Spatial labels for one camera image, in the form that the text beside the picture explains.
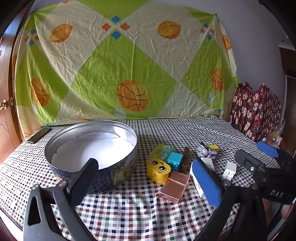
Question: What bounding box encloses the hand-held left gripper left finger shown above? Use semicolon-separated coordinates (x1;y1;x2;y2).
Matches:
22;158;100;241

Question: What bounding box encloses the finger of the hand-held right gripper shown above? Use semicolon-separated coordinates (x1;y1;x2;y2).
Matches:
257;141;296;169
235;149;266;176

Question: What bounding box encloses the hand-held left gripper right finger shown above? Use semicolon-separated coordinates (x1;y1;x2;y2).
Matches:
192;159;271;241

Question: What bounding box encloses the white charger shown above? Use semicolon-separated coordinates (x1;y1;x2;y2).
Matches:
189;157;216;198

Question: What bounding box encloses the white toy block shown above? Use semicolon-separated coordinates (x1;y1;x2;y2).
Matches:
221;161;237;180

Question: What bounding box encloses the brown comb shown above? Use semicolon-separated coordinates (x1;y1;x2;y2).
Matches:
178;147;190;173

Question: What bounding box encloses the pink transparent box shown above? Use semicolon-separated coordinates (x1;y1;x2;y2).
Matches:
159;171;190;204

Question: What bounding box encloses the round metal tin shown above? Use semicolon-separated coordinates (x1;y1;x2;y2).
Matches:
44;120;138;194

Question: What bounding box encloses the blue toy block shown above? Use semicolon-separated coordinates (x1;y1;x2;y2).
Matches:
167;152;184;171

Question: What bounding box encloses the yellow face toy block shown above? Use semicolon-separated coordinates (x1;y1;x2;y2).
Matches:
146;157;173;184

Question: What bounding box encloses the green packet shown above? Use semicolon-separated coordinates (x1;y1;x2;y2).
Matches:
151;144;175;160

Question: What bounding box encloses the person's right hand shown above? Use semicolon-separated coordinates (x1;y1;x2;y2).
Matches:
280;203;292;223

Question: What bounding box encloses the colourful small packet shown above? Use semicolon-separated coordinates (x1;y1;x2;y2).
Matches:
266;130;284;149

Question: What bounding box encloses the white paper liner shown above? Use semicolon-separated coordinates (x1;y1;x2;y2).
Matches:
51;132;134;172

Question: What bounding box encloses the red plaid bear-print cloth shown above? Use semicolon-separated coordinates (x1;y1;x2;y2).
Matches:
231;82;281;142

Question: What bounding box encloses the black smartphone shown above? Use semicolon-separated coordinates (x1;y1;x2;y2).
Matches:
26;127;52;143

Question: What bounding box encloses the checkered tablecloth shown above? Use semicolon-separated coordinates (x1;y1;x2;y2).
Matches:
0;117;285;241

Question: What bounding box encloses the dark wooden cabinet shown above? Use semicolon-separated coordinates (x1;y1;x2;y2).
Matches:
279;39;296;153

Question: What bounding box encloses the brown wooden door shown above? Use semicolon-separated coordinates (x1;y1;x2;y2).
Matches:
0;14;26;163

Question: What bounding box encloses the green basketball print sheet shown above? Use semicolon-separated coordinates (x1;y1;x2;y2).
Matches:
14;0;238;139

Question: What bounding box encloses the brass door handle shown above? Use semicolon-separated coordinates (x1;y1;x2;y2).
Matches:
0;98;14;110

